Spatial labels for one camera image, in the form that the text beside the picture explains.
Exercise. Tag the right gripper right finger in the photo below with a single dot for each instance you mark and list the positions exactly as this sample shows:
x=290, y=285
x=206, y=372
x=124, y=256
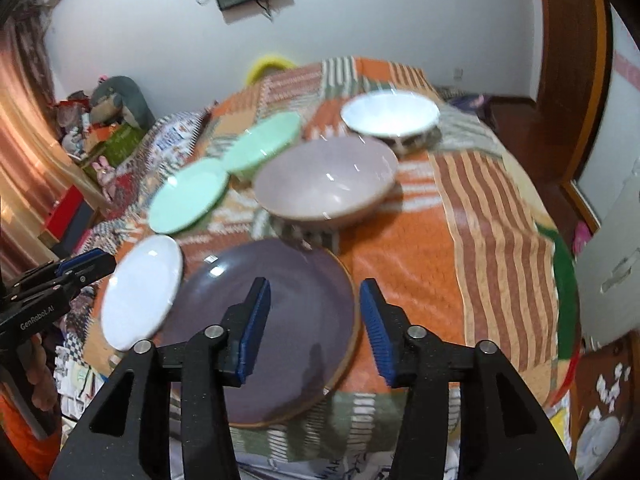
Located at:
x=505, y=433

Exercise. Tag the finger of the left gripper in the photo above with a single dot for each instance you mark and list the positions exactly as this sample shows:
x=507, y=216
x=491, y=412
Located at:
x=88, y=267

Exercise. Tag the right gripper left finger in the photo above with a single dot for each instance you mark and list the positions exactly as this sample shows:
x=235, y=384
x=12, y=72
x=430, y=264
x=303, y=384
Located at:
x=124, y=433

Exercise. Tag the white plate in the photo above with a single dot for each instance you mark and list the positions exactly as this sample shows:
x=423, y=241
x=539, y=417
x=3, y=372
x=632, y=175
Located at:
x=140, y=292

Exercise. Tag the dark purple plate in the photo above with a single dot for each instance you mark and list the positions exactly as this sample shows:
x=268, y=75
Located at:
x=310, y=335

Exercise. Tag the mint green plate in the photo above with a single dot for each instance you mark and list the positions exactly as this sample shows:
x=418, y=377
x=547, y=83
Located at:
x=187, y=195

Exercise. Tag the mint green bowl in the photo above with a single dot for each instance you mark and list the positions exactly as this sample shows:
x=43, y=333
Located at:
x=260, y=143

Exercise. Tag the pink beige bowl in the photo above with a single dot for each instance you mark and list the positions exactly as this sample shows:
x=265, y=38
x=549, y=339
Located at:
x=327, y=184

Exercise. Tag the white bowl brown dots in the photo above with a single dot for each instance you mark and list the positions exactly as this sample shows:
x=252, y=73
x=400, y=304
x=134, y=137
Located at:
x=403, y=119

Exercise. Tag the person's left hand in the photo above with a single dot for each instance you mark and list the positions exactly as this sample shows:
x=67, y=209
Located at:
x=45, y=396

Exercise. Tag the red box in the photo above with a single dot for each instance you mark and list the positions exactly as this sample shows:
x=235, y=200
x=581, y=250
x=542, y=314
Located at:
x=63, y=212

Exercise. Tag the patterned geometric quilt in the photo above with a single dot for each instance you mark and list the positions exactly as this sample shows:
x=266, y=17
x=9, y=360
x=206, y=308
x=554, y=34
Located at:
x=165, y=148

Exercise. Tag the pink rabbit toy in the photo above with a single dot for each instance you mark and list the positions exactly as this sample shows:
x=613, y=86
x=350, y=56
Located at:
x=106, y=177

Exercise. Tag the orange brown curtain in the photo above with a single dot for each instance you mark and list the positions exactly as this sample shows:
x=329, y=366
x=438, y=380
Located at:
x=35, y=170

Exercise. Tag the green gift bag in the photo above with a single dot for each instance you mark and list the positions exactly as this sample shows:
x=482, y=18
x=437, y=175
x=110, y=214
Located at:
x=119, y=146

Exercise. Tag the grey plush toy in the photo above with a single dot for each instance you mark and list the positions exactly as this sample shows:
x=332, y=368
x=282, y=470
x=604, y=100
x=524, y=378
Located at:
x=120, y=98

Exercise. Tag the orange patchwork striped blanket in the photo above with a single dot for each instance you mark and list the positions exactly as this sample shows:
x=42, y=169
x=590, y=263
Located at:
x=463, y=243

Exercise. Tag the yellow foam arch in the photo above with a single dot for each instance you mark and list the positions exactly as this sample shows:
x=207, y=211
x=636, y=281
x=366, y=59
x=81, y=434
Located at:
x=266, y=65

